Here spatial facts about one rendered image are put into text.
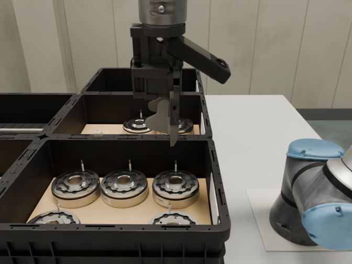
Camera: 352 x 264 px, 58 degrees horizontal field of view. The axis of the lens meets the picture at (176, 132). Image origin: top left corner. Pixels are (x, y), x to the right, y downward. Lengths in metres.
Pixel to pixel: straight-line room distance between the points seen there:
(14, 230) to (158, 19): 0.38
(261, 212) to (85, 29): 2.34
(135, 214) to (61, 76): 2.26
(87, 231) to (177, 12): 0.35
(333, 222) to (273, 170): 0.49
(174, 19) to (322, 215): 0.41
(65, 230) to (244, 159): 0.73
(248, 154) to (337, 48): 2.15
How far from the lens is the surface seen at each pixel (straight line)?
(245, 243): 0.81
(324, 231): 0.64
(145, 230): 0.49
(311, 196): 0.65
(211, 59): 0.53
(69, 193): 0.71
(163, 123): 0.55
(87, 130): 1.03
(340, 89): 3.31
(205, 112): 0.87
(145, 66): 0.52
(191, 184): 0.70
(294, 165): 0.74
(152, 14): 0.49
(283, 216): 0.82
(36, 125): 1.12
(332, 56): 3.17
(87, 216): 0.69
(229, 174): 1.02
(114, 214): 0.68
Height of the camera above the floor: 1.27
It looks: 27 degrees down
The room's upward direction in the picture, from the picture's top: straight up
